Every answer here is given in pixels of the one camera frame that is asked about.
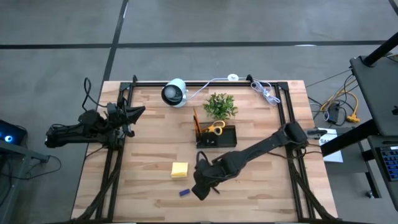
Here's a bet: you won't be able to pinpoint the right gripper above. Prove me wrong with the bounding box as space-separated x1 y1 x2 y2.
192 161 224 201

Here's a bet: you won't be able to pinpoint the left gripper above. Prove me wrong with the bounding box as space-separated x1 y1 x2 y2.
116 104 146 138

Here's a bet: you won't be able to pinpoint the yellow sticky note pad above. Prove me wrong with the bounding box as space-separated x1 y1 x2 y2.
170 161 189 179

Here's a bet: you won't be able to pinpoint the yellow-handled scissors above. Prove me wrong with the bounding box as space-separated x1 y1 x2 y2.
202 120 226 136

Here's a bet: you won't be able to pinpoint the black mesh desk organizer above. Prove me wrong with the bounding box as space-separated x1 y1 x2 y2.
195 121 238 149

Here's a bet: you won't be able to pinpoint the small green potted plant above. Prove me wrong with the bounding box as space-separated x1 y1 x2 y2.
203 92 239 121

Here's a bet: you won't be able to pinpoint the black computer with blue light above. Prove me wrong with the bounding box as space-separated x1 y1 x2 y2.
0 119 28 146

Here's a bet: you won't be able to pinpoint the grey side desk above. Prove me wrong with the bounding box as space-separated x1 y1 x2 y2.
0 139 50 224

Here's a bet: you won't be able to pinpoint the white paper sheet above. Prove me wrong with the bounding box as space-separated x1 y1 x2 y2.
317 128 345 164

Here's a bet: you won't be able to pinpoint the black power adapter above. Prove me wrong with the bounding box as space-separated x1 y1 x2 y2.
328 101 342 123

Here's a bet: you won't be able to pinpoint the black diagonal support bar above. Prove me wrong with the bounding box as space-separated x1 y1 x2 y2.
320 119 379 157

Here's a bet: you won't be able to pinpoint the backlit black keyboard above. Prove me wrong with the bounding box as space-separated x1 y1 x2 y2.
376 145 398 183

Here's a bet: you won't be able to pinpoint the black equipment cart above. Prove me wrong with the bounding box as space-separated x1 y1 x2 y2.
349 55 398 212

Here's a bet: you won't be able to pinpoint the black pole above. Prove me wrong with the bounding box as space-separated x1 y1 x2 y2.
363 30 398 67

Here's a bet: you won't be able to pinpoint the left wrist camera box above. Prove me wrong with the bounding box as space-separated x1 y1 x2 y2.
106 101 119 118

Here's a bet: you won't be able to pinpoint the black aluminium table frame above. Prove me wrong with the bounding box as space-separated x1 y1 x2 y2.
72 74 338 224

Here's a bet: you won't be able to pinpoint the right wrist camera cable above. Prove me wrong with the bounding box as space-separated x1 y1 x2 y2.
196 151 208 166

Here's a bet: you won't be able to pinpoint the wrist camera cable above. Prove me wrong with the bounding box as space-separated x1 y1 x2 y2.
81 77 108 110
196 151 208 166

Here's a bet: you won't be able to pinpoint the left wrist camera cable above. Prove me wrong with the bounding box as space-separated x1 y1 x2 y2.
81 77 108 110

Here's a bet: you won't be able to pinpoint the black floor cable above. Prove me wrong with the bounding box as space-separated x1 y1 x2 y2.
0 154 62 181

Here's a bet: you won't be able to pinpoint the white lamp cable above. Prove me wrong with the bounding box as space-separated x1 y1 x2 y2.
185 76 281 107

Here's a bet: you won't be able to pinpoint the yellow extension cable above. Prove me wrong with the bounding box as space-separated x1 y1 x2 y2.
320 90 361 122

